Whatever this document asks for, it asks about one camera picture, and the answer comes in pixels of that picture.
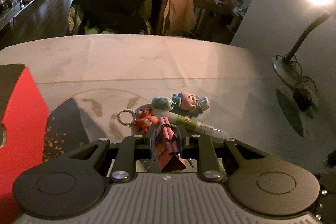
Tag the chair with black jacket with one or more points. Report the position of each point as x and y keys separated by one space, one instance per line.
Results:
x=115 y=16

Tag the orange plush keychain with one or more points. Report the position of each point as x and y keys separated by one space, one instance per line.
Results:
x=140 y=120

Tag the pink pig figure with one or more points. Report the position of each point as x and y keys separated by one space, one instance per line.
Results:
x=188 y=101

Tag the pink binder clip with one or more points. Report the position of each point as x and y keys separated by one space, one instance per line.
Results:
x=166 y=156

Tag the green white pen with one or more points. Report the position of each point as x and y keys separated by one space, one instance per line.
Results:
x=191 y=124

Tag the black desk lamp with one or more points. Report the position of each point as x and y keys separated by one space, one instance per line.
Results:
x=289 y=67

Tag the low tv cabinet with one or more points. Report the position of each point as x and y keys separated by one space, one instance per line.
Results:
x=11 y=9

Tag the blue small figure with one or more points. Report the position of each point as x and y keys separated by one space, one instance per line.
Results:
x=176 y=99

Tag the red cardboard box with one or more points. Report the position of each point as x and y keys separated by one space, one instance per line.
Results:
x=23 y=122

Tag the orange cloth on chair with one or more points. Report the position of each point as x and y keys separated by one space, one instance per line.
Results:
x=178 y=17

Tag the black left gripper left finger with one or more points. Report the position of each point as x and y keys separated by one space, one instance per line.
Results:
x=128 y=152

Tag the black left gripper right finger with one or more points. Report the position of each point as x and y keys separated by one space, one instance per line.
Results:
x=200 y=148

